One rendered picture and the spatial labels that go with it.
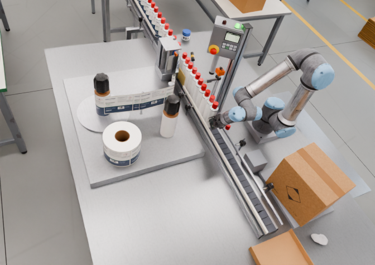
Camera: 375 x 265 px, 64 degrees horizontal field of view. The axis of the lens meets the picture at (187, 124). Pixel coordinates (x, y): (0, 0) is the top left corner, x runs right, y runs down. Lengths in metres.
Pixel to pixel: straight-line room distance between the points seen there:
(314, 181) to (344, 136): 2.16
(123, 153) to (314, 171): 0.98
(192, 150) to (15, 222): 1.46
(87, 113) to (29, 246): 1.10
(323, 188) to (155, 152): 0.90
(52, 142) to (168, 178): 1.46
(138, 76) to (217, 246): 1.22
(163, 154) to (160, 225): 0.40
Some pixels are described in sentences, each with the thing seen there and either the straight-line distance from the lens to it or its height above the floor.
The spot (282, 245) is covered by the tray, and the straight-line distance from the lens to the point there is 1.74.
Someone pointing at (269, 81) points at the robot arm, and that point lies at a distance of 1.67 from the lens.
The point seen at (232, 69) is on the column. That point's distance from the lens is 1.82.
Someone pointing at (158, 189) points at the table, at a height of 0.83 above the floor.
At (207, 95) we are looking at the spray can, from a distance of 1.84.
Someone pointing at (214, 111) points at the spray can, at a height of 1.04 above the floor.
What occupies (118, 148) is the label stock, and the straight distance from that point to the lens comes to 1.57.
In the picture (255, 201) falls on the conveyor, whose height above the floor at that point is 0.88.
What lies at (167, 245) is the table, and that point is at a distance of 1.57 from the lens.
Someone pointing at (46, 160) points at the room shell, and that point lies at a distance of 2.82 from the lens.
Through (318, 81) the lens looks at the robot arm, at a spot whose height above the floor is 1.46.
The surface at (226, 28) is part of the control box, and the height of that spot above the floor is 1.47.
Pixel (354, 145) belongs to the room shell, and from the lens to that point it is 3.74.
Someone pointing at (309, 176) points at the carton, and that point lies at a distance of 1.64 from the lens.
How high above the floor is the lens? 2.32
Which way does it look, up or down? 50 degrees down
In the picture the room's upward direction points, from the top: 15 degrees clockwise
